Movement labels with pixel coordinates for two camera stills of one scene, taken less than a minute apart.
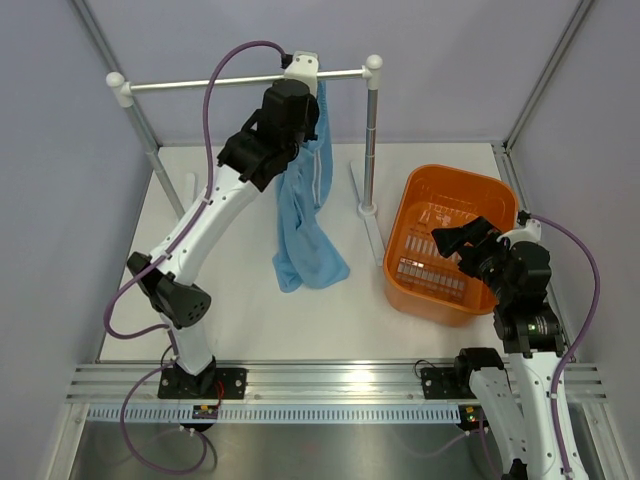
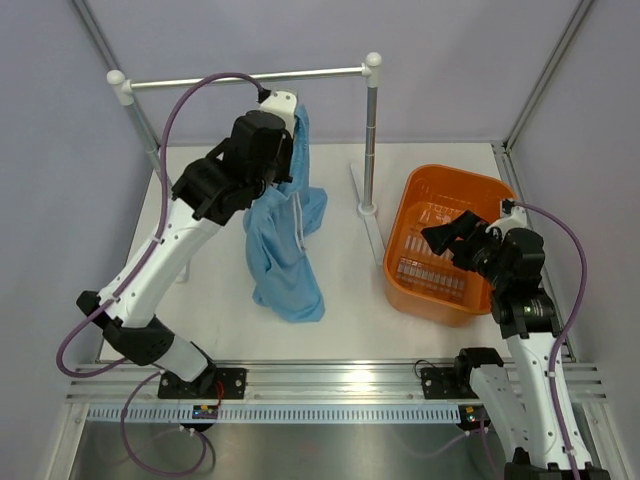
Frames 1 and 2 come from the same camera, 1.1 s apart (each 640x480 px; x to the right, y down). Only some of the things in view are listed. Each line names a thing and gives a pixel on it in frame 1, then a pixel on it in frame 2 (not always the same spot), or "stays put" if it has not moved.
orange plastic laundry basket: [421, 282] stays put
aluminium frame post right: [580, 16] stays put
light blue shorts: [308, 251] to [277, 230]
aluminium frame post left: [97, 36] stays put
